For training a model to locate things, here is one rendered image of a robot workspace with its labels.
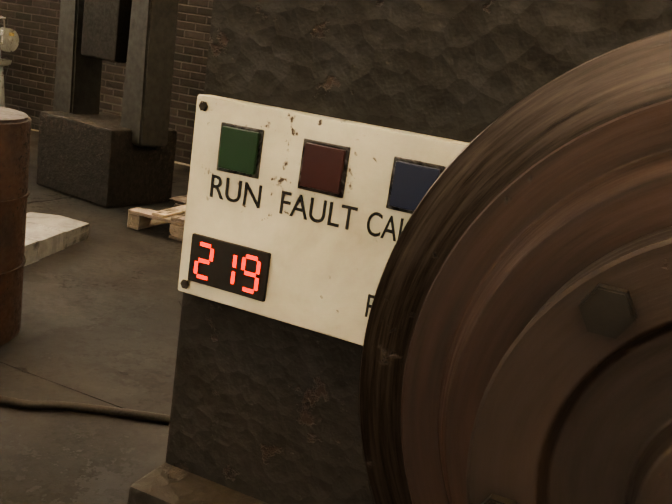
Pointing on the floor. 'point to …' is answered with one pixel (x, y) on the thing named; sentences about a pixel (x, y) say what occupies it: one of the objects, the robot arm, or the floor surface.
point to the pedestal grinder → (6, 51)
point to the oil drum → (13, 216)
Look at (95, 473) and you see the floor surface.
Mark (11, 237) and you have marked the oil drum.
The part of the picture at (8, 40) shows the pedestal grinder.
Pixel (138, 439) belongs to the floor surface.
